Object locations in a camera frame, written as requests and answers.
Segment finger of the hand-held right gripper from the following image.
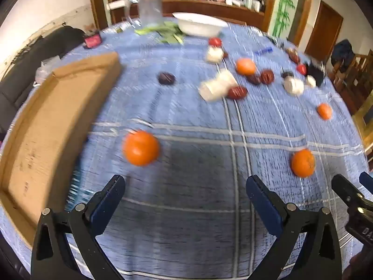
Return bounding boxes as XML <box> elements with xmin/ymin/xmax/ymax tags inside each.
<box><xmin>359</xmin><ymin>171</ymin><xmax>373</xmax><ymax>194</ymax></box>
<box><xmin>332</xmin><ymin>174</ymin><xmax>368</xmax><ymax>210</ymax></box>

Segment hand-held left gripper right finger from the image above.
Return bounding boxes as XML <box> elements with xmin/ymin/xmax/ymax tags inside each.
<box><xmin>245</xmin><ymin>175</ymin><xmax>343</xmax><ymax>280</ymax></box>

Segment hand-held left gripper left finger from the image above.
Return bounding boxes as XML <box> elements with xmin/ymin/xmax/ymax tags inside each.
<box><xmin>31</xmin><ymin>174</ymin><xmax>126</xmax><ymax>280</ymax></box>

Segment orange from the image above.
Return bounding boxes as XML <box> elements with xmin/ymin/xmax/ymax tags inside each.
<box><xmin>290</xmin><ymin>149</ymin><xmax>317</xmax><ymax>178</ymax></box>
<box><xmin>122</xmin><ymin>130</ymin><xmax>161</xmax><ymax>167</ymax></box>
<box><xmin>235</xmin><ymin>58</ymin><xmax>257</xmax><ymax>76</ymax></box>
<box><xmin>317</xmin><ymin>103</ymin><xmax>333</xmax><ymax>121</ymax></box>

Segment brown cardboard box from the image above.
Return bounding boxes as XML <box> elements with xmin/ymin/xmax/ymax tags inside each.
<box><xmin>0</xmin><ymin>52</ymin><xmax>122</xmax><ymax>247</ymax></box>

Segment dark brown date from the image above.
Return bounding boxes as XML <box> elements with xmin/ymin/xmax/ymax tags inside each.
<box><xmin>157</xmin><ymin>72</ymin><xmax>176</xmax><ymax>86</ymax></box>

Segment wooden chair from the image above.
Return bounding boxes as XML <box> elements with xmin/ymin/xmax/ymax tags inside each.
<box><xmin>329</xmin><ymin>49</ymin><xmax>373</xmax><ymax>117</ymax></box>

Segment black object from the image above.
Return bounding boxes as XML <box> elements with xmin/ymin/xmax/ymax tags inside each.
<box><xmin>306</xmin><ymin>61</ymin><xmax>325</xmax><ymax>87</ymax></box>

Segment dark clothing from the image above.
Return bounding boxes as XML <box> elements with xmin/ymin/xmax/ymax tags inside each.
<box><xmin>331</xmin><ymin>39</ymin><xmax>356</xmax><ymax>67</ymax></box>

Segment brown dates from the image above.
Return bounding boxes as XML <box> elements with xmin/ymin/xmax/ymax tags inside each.
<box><xmin>285</xmin><ymin>48</ymin><xmax>300</xmax><ymax>64</ymax></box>

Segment clear plastic bag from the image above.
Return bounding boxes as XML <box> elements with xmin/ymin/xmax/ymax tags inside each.
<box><xmin>35</xmin><ymin>57</ymin><xmax>60</xmax><ymax>84</ymax></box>

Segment brown wooden door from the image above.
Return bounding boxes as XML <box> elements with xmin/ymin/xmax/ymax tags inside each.
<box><xmin>304</xmin><ymin>0</ymin><xmax>344</xmax><ymax>63</ymax></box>

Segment black sofa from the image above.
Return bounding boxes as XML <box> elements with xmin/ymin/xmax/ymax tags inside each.
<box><xmin>0</xmin><ymin>26</ymin><xmax>85</xmax><ymax>135</ymax></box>

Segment black jar with red label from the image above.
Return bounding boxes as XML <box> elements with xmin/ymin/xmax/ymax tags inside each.
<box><xmin>83</xmin><ymin>33</ymin><xmax>102</xmax><ymax>49</ymax></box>

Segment green leafy vegetables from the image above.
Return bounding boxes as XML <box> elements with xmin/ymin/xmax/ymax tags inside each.
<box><xmin>135</xmin><ymin>22</ymin><xmax>188</xmax><ymax>45</ymax></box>

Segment white bowl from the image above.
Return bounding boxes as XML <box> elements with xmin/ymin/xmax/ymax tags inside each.
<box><xmin>173</xmin><ymin>12</ymin><xmax>228</xmax><ymax>37</ymax></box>

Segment glass pitcher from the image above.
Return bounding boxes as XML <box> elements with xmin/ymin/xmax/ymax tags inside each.
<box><xmin>137</xmin><ymin>0</ymin><xmax>164</xmax><ymax>25</ymax></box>

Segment wooden counter cabinet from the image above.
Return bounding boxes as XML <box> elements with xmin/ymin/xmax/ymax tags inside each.
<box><xmin>108</xmin><ymin>0</ymin><xmax>271</xmax><ymax>30</ymax></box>

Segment green bamboo wall decal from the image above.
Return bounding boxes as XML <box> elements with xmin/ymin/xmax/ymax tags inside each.
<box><xmin>269</xmin><ymin>0</ymin><xmax>300</xmax><ymax>38</ymax></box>

